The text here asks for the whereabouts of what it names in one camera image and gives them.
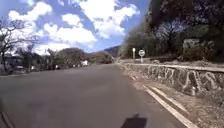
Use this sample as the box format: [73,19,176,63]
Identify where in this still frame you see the distant hill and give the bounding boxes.
[103,45,122,58]

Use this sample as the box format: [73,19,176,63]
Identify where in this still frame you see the small sign on pole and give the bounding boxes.
[131,47,137,64]

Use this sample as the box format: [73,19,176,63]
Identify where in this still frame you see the white building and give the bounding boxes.
[80,59,89,67]

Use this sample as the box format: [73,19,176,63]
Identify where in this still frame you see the round road sign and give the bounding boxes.
[138,49,146,64]

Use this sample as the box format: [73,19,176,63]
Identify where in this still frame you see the distant row of trees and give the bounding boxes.
[0,46,116,73]

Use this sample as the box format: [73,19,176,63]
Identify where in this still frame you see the grey asphalt road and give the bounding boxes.
[0,63,188,128]

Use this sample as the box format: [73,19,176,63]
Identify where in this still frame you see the pale dirt verge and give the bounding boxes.
[119,64,224,128]

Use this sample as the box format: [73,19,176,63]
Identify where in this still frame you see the bare tree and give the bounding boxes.
[0,18,38,73]

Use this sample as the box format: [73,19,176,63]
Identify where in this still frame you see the grey stone wall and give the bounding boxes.
[123,62,224,98]

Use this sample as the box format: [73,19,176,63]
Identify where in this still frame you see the dark trees behind wall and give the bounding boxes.
[118,0,224,64]

